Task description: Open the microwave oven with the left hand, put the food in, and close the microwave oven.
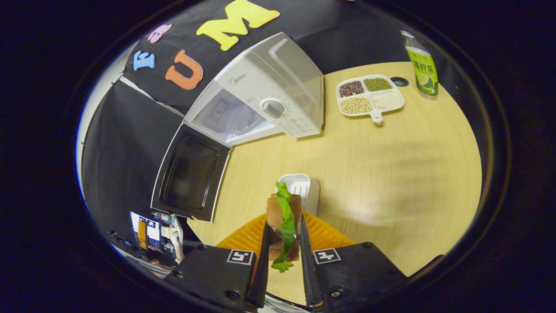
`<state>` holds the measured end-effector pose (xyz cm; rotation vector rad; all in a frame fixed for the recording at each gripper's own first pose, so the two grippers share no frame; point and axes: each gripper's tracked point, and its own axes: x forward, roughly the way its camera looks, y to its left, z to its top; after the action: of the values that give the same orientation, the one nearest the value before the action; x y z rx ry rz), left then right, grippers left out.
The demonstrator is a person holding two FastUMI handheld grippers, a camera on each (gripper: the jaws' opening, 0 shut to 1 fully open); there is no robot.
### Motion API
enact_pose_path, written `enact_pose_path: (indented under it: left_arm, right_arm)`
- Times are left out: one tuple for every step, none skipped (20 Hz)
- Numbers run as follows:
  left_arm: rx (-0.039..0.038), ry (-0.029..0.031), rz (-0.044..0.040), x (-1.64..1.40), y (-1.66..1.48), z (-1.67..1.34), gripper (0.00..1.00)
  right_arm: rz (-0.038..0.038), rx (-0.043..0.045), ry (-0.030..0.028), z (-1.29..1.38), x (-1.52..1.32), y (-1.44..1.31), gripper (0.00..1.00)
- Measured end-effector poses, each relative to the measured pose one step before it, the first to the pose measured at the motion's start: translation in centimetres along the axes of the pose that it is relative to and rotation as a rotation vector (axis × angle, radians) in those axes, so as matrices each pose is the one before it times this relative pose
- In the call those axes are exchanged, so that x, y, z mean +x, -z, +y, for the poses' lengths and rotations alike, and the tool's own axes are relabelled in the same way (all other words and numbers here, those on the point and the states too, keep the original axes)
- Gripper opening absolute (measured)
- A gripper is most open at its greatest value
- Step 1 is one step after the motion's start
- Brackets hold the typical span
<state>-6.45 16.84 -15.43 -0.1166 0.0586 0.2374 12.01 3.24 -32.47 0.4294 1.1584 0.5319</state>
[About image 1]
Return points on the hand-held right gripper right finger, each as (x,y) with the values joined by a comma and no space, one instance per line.
(307,278)

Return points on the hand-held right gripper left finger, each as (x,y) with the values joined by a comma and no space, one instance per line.
(262,278)

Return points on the lettuce sandwich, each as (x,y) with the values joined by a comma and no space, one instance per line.
(274,217)

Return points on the white microwave oven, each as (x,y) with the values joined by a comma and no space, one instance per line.
(269,78)

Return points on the small white plastic dish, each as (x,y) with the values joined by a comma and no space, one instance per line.
(299,184)

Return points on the black backdrop cloth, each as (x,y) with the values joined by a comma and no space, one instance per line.
(130,165)

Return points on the pile of soybeans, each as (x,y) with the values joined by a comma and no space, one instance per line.
(356,105)

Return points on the pile of red beans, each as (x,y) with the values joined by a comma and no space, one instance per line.
(351,88)

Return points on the white divided tray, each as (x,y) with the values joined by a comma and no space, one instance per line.
(368,93)

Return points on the pile of green beans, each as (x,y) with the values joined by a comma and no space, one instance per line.
(377,84)

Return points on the green label drink bottle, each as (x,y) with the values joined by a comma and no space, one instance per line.
(423,69)

